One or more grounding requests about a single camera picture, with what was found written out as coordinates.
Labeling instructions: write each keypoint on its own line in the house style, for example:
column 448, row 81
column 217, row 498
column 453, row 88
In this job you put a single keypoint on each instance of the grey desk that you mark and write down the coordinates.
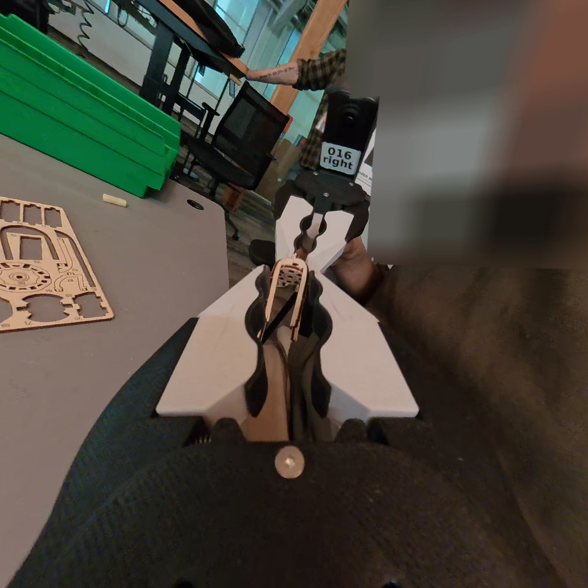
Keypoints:
column 138, row 275

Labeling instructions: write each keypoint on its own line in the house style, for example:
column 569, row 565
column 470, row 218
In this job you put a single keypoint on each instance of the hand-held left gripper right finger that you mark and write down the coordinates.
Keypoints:
column 367, row 367

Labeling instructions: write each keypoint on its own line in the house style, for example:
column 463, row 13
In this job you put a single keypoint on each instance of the wooden arch part with gear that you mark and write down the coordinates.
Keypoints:
column 287, row 277

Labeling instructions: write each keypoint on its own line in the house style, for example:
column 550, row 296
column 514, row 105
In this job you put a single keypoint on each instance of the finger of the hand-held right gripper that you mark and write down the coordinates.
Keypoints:
column 340, row 234
column 289, row 220

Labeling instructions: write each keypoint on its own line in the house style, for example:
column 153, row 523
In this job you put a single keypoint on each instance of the small pale wooden dowel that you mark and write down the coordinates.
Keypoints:
column 114, row 200

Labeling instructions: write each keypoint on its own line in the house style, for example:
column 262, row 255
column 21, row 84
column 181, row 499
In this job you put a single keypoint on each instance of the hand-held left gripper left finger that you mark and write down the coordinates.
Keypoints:
column 211, row 363

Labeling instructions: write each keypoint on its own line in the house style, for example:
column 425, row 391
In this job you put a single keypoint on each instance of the black standing desk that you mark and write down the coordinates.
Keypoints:
column 160, row 69

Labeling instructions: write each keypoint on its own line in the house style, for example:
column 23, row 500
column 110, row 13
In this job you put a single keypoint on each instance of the wooden puzzle sheet with gear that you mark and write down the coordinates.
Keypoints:
column 87, row 294

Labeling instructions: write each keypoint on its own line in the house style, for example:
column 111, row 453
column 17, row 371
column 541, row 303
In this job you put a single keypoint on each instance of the wooden beam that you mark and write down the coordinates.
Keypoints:
column 317, row 27

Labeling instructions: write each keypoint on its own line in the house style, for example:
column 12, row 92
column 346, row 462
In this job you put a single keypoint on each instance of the stack of green plastic bins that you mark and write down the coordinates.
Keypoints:
column 82, row 105

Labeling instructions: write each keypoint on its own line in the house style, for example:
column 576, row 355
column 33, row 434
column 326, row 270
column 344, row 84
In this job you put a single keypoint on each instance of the person's right hand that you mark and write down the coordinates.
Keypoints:
column 353, row 275

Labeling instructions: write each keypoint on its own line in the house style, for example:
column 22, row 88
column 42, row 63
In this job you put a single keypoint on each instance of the cardboard box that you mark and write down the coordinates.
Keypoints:
column 285, row 160

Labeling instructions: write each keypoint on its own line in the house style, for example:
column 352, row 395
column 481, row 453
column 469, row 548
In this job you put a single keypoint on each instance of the black desk grommet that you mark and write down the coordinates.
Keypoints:
column 194, row 204

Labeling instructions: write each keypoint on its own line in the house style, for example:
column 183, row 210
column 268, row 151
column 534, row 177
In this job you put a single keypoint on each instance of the black mesh office chair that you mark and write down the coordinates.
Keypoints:
column 248, row 124

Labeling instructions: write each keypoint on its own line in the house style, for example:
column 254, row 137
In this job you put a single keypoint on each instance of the black rubber band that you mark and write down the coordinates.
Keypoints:
column 280, row 317

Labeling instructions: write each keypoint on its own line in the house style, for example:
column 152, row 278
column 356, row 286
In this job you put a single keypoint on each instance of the another person's forearm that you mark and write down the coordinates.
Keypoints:
column 275, row 73

